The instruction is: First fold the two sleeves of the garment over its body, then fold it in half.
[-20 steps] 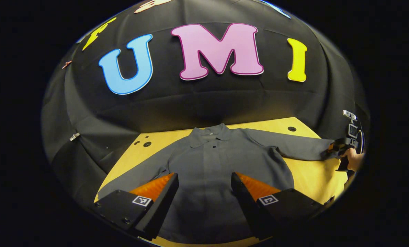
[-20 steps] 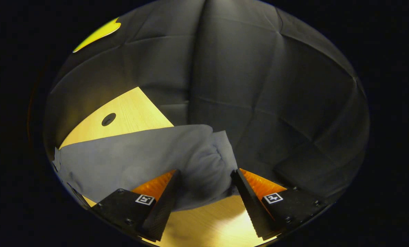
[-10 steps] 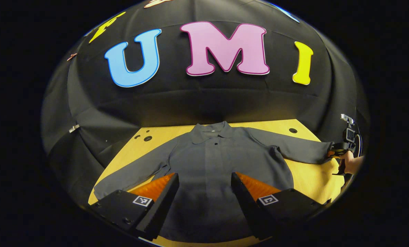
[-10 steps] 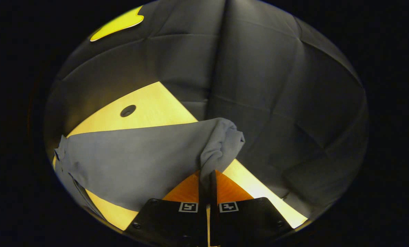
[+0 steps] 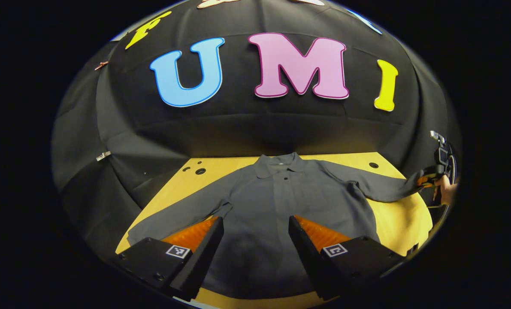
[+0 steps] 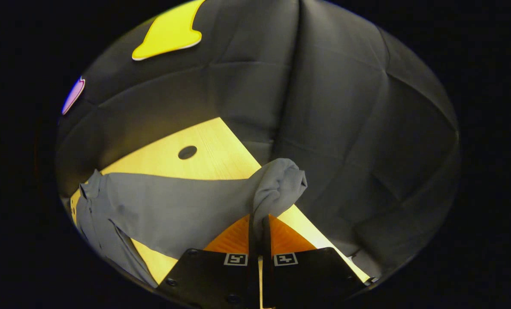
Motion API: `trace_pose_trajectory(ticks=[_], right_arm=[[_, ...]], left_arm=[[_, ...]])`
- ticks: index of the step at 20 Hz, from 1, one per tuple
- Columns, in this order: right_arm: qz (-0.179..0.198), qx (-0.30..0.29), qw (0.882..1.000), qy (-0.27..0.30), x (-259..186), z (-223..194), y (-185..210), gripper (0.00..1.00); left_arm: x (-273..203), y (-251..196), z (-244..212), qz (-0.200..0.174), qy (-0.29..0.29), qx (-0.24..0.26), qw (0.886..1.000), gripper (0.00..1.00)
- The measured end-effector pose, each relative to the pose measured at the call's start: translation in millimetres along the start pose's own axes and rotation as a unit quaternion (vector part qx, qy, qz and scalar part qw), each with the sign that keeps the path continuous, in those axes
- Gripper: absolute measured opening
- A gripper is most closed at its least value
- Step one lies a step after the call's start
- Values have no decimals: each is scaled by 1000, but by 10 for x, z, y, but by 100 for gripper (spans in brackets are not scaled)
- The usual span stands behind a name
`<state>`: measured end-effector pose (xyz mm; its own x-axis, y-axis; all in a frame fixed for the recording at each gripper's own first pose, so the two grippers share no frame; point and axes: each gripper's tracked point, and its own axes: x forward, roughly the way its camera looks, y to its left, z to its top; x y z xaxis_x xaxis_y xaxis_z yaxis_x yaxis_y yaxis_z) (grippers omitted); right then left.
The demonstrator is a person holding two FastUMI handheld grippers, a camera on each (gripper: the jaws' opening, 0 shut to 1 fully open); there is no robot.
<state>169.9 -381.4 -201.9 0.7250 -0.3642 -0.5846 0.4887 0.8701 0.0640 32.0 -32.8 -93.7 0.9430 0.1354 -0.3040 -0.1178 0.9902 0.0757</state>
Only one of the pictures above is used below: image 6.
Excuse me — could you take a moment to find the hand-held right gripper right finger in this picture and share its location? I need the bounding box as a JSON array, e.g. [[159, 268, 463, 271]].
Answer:
[[260, 214, 369, 309]]

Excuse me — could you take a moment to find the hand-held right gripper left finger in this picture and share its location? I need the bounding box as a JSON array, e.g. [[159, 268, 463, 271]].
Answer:
[[157, 212, 259, 309]]

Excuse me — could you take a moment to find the grey collared shirt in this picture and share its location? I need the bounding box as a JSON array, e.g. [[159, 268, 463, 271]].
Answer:
[[71, 158, 308, 289]]

